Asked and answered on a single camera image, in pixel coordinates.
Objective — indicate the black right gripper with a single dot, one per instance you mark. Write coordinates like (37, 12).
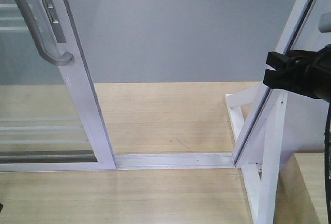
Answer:
(304, 72)

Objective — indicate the grey door handle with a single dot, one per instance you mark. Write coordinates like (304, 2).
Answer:
(35, 33)

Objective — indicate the white framed sliding glass door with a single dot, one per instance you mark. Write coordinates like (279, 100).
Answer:
(51, 119)

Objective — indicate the white door bottom track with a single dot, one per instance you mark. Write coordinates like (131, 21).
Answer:
(175, 161)

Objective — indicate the grey door lock plate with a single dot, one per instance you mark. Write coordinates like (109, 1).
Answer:
(54, 20)

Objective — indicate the light wooden box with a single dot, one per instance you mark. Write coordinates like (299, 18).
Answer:
(301, 190)

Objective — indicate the light wooden floor platform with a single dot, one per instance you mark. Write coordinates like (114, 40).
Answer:
(143, 118)

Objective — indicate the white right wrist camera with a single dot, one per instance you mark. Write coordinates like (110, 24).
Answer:
(325, 23)

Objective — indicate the white door frame support post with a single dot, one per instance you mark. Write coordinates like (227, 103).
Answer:
(280, 123)

